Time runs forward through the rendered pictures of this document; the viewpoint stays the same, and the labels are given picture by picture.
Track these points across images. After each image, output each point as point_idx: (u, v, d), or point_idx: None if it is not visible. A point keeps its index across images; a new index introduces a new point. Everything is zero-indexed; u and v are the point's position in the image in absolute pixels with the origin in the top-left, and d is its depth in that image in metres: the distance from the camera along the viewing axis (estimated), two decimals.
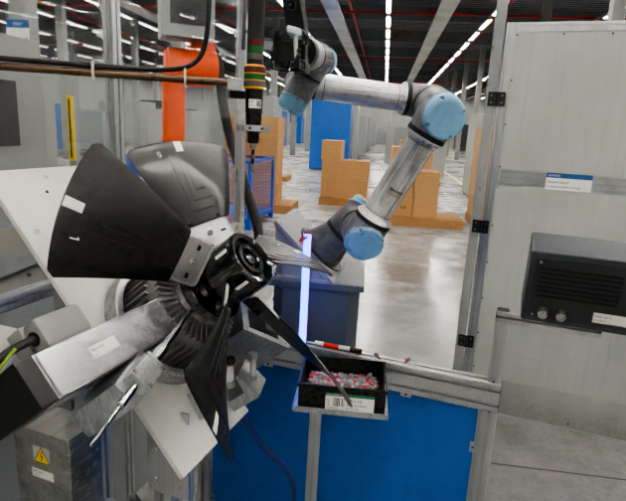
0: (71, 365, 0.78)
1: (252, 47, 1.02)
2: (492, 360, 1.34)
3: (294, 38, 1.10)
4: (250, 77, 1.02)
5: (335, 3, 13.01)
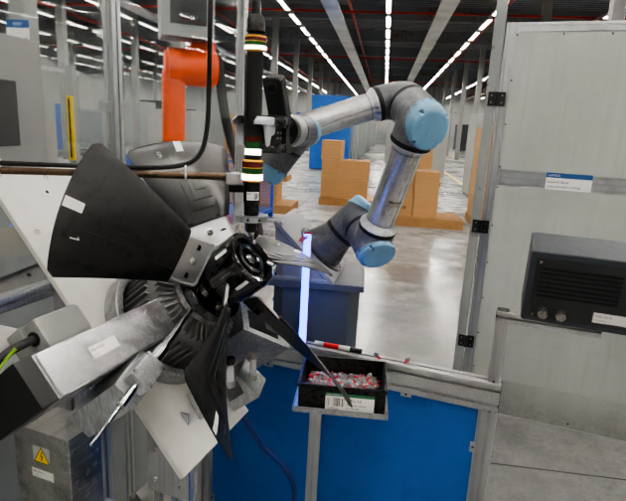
0: (71, 365, 0.78)
1: (250, 144, 1.06)
2: (492, 360, 1.34)
3: (265, 128, 1.05)
4: (248, 172, 1.07)
5: (335, 3, 13.01)
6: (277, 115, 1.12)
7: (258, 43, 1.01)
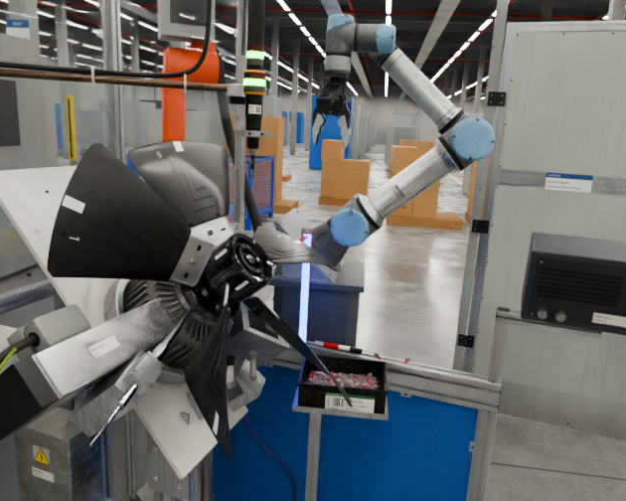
0: (71, 365, 0.78)
1: (252, 53, 1.02)
2: (492, 360, 1.34)
3: (348, 136, 1.53)
4: (250, 83, 1.03)
5: (335, 3, 13.01)
6: (338, 107, 1.50)
7: None
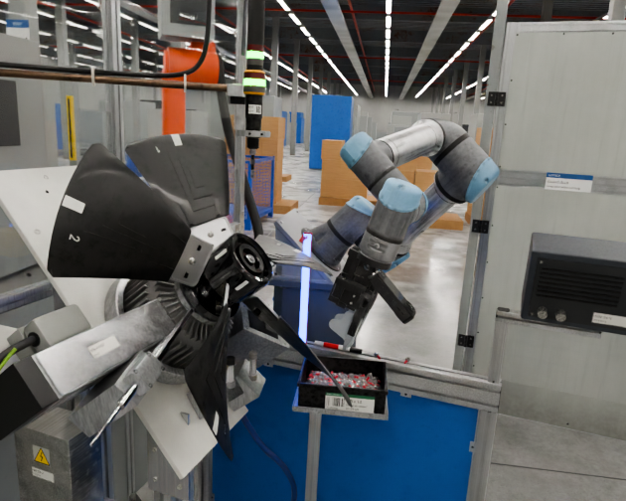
0: (71, 365, 0.78)
1: (252, 53, 1.02)
2: (492, 360, 1.34)
3: None
4: (250, 83, 1.03)
5: (335, 3, 13.01)
6: (374, 301, 1.08)
7: None
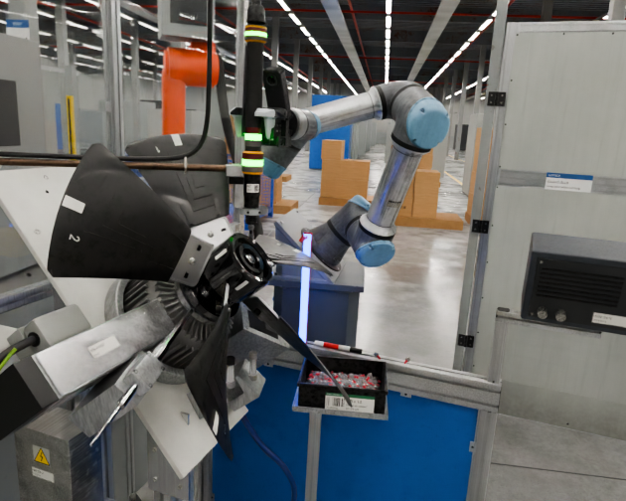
0: (71, 365, 0.78)
1: (250, 135, 1.05)
2: (492, 360, 1.34)
3: (265, 120, 1.04)
4: (248, 164, 1.06)
5: (335, 3, 13.01)
6: (277, 108, 1.12)
7: (258, 34, 1.01)
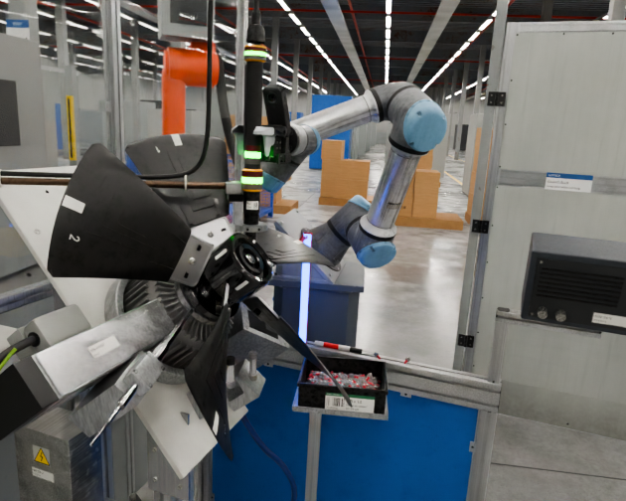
0: (71, 365, 0.78)
1: (250, 153, 1.06)
2: (492, 360, 1.34)
3: (264, 138, 1.05)
4: (248, 181, 1.07)
5: (335, 3, 13.01)
6: (277, 125, 1.13)
7: (257, 54, 1.02)
